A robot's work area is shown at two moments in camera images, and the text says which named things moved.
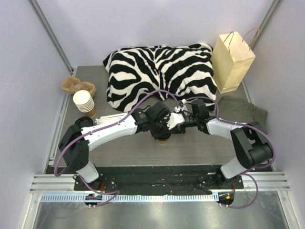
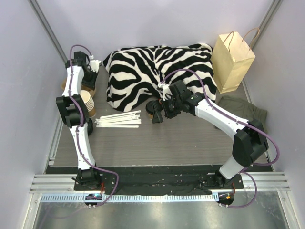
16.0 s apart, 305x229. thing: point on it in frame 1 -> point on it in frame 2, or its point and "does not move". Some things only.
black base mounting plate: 171,178 does not move
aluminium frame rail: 52,36 does not move
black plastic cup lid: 163,137 -> 149,108
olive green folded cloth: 238,110 does not move
